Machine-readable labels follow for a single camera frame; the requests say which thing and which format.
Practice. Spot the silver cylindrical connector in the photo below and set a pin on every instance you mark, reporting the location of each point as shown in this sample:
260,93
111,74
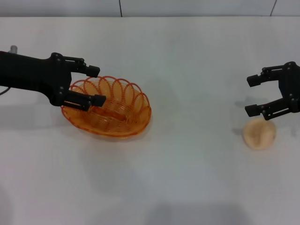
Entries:
14,48

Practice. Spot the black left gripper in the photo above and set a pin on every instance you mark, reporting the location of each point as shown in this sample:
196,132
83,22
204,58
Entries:
28,72

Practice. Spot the pale round bread bun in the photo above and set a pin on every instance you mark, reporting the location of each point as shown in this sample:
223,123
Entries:
259,134

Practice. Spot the orange woven plastic basket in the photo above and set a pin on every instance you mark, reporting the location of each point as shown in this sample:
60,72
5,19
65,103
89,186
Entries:
122,126

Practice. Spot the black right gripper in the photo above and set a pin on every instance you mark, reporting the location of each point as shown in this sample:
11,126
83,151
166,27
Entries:
291,82

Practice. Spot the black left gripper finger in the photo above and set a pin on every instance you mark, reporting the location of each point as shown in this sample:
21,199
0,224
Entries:
98,100

